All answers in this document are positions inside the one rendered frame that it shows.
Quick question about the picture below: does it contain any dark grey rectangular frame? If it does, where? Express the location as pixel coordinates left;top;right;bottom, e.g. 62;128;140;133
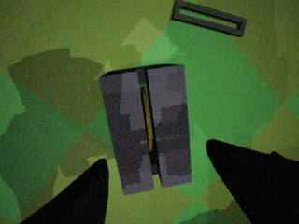
171;0;248;37

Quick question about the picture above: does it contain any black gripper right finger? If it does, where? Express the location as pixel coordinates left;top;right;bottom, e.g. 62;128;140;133
206;139;299;224

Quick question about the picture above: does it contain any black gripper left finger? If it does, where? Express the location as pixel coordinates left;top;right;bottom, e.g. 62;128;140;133
20;158;109;224

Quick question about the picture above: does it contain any grey box lid with narrow slot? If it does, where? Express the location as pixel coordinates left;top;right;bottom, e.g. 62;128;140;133
99;64;192;196

